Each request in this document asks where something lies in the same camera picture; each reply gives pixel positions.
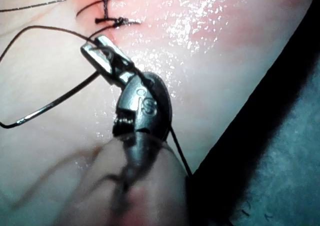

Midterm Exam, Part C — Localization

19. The left arm needle driver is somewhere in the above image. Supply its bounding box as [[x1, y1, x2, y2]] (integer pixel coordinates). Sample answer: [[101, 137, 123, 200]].
[[112, 71, 174, 140]]

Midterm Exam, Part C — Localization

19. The left arm needle driver jaw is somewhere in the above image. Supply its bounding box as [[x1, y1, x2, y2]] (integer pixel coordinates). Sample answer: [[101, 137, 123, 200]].
[[80, 43, 114, 80], [95, 35, 136, 74]]

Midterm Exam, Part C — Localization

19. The black thread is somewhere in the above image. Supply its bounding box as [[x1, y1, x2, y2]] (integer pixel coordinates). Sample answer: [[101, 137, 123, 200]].
[[0, 0, 194, 177]]

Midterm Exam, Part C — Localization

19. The curved steel needle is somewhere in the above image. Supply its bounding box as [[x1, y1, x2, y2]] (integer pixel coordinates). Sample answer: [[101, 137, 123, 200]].
[[14, 70, 101, 126]]

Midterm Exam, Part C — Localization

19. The black stitching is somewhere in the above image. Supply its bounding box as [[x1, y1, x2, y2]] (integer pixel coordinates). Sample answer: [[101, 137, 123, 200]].
[[75, 0, 149, 29]]

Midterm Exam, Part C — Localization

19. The tissue pad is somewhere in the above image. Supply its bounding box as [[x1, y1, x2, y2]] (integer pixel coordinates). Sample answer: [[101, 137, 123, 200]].
[[0, 0, 320, 226]]

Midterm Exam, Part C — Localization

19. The blue-green cloth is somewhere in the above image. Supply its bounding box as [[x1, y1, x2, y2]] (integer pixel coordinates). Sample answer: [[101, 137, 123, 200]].
[[194, 61, 320, 226]]

